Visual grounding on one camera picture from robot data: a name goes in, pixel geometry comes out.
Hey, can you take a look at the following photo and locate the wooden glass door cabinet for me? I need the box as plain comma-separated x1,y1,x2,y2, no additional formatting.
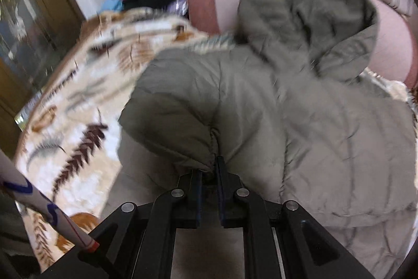
0,0,86,159

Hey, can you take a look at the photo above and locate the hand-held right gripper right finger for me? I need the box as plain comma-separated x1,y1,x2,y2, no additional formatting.
214,156,376,279

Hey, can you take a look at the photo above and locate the olive green hooded puffer jacket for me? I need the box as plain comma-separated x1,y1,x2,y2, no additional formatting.
102,0,418,279

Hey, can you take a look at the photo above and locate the feather print fleece blanket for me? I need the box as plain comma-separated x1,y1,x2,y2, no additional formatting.
15,7,236,273

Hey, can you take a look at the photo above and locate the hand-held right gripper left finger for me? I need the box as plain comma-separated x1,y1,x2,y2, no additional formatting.
38,169,204,279

